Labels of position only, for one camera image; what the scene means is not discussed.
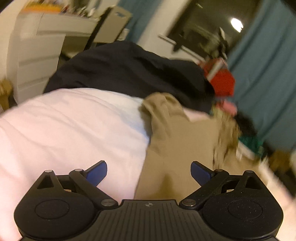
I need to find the tan t-shirt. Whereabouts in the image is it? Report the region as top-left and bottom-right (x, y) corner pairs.
(134, 93), (266, 202)

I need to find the pastel bed sheet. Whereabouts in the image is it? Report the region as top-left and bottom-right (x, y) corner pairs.
(0, 87), (296, 241)

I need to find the green garment in pile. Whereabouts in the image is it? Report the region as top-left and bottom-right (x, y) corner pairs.
(238, 135), (264, 156)

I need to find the black garment in pile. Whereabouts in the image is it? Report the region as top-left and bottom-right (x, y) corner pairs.
(234, 112), (257, 136)

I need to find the pink garment in pile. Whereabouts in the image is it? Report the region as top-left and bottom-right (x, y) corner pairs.
(216, 100), (238, 116)

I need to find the red garment on stand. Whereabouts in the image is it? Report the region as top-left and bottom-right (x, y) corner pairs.
(200, 58), (235, 97)

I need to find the black garment on bed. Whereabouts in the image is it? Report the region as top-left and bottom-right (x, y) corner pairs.
(44, 41), (215, 113)

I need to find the right teal curtain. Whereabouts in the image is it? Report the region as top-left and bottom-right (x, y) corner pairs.
(228, 1), (295, 151)

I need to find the teal curtain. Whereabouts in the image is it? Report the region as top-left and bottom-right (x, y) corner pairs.
(228, 1), (295, 151)
(118, 0), (162, 43)

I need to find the dark window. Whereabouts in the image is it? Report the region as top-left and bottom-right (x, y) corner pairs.
(167, 0), (261, 58)

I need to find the white vanity dresser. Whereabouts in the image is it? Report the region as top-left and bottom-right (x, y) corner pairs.
(6, 13), (97, 103)

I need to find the grey backed chair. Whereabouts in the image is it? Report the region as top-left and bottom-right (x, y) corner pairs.
(84, 6), (132, 50)

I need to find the left teal curtain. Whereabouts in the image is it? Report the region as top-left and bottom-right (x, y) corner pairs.
(118, 0), (162, 43)

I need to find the orange tray on dresser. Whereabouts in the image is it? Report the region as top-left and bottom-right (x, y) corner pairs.
(21, 4), (63, 13)

